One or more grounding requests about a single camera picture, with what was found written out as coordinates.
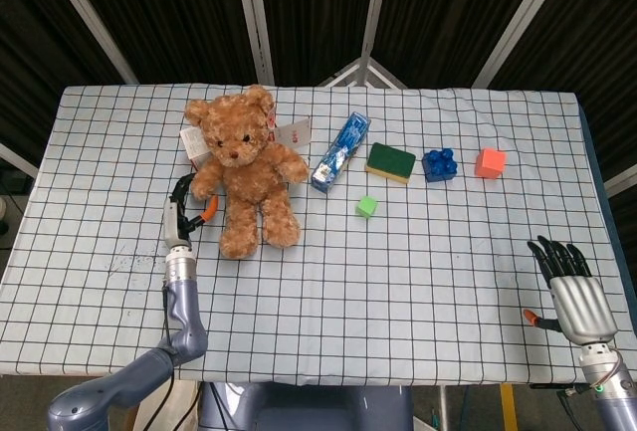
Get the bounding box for green cube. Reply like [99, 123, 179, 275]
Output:
[354, 195, 378, 220]

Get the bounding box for white partition frame post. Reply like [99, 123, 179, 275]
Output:
[471, 0, 577, 90]
[358, 0, 393, 87]
[38, 0, 139, 86]
[232, 0, 276, 87]

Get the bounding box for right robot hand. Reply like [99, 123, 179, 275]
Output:
[521, 235, 619, 345]

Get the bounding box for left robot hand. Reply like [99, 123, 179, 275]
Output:
[163, 171, 220, 249]

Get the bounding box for white partition foot bracket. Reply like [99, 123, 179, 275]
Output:
[318, 56, 410, 89]

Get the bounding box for white paper tags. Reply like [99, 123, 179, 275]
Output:
[178, 115, 313, 169]

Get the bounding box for blue studded building block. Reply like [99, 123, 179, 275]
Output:
[421, 146, 459, 183]

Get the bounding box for orange cube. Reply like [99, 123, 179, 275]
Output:
[474, 147, 508, 180]

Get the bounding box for brown plush teddy bear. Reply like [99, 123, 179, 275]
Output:
[184, 84, 311, 261]

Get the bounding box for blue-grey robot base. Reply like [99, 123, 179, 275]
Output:
[197, 381, 415, 431]

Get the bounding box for green yellow sponge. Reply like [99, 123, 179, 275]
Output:
[364, 141, 417, 187]

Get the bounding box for beige cardboard sheet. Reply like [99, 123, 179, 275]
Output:
[123, 379, 200, 431]

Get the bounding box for blue toothpaste box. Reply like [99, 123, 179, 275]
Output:
[311, 110, 373, 197]

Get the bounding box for white black checked tablecloth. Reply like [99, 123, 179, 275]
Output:
[0, 83, 637, 386]

